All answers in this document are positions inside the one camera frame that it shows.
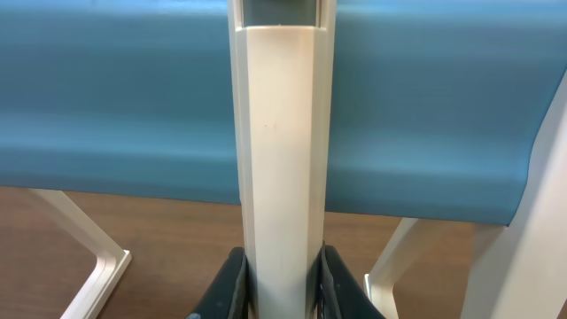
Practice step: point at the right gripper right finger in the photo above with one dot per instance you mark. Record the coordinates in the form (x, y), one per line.
(343, 290)

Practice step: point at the white and blue stand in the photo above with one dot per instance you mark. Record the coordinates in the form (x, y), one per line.
(133, 102)

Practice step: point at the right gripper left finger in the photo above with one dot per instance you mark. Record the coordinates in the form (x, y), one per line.
(223, 290)

